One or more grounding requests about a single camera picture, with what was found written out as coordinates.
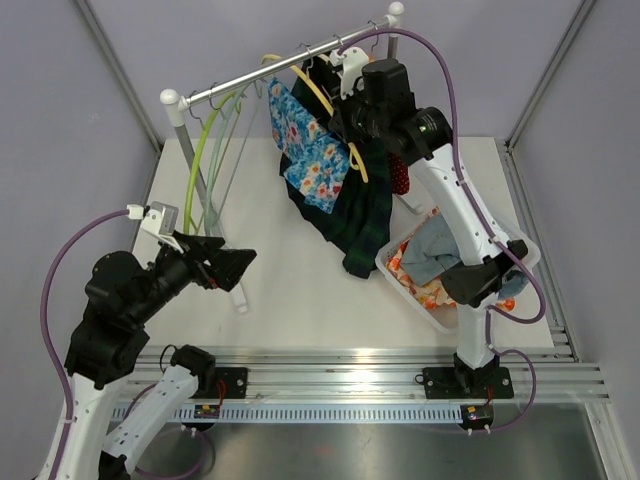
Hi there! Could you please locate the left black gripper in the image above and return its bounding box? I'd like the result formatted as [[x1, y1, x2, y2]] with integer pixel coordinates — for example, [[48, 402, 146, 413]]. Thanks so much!
[[130, 228, 257, 324]]

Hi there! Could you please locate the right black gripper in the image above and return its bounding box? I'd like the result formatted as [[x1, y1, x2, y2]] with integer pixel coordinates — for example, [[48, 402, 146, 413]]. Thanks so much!
[[330, 79, 387, 145]]

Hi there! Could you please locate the blue floral skirt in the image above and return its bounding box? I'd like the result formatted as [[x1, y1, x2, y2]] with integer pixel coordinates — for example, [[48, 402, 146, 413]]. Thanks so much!
[[268, 79, 350, 214]]

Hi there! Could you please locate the yellow hanger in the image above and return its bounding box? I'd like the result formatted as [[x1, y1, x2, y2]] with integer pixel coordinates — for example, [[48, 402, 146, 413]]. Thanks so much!
[[260, 53, 369, 184]]

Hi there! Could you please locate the pale green hanger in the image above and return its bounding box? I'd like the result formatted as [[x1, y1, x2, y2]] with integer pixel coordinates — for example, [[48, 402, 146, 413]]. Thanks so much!
[[202, 85, 249, 237]]

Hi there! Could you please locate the lime green hanger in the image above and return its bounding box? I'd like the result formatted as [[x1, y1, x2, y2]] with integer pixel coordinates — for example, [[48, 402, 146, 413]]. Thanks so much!
[[183, 91, 235, 234]]

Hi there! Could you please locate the light blue denim skirt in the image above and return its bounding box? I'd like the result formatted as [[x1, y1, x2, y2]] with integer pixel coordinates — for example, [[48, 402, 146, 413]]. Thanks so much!
[[401, 214, 529, 307]]

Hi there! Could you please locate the orange floral skirt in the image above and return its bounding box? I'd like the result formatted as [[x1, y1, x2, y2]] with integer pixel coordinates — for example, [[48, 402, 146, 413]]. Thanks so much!
[[387, 242, 516, 312]]

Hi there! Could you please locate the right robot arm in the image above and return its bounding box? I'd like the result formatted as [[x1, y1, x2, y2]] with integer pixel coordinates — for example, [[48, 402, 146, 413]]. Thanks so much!
[[329, 48, 540, 398]]

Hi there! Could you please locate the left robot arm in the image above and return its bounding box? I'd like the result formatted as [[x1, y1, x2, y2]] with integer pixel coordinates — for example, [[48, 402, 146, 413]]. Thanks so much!
[[39, 233, 257, 479]]

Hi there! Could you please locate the cream white hanger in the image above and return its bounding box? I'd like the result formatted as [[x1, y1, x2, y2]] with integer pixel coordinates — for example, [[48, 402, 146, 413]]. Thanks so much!
[[317, 53, 343, 78]]

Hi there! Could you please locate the red polka dot skirt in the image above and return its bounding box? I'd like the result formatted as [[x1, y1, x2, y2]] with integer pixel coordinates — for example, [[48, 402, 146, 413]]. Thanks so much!
[[388, 153, 410, 195]]

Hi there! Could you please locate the dark green plaid skirt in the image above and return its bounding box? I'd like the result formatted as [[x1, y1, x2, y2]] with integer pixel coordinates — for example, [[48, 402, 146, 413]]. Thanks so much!
[[279, 57, 392, 279]]

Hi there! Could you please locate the white and chrome clothes rack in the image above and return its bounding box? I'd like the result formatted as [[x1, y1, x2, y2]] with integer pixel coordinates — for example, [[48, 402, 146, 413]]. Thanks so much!
[[159, 1, 425, 315]]

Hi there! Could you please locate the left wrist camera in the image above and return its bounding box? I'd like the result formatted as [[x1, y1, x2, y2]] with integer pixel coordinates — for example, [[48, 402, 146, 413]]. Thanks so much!
[[126, 201, 184, 253]]

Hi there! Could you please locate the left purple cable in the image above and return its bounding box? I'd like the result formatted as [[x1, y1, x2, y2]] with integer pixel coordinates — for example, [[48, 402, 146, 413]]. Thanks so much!
[[39, 209, 214, 476]]

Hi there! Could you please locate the purple cable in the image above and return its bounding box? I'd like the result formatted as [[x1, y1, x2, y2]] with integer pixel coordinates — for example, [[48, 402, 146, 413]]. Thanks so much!
[[39, 209, 214, 476], [335, 27, 546, 434]]

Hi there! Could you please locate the white slotted cable duct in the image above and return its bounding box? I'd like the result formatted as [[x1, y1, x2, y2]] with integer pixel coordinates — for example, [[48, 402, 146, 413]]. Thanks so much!
[[87, 403, 466, 425]]

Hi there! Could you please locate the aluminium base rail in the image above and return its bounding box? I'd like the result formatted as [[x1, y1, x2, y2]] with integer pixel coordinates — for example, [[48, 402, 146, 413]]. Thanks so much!
[[67, 344, 611, 406]]

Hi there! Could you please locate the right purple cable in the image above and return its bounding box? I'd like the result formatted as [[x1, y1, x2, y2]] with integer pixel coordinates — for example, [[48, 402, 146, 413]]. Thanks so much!
[[335, 27, 546, 434]]

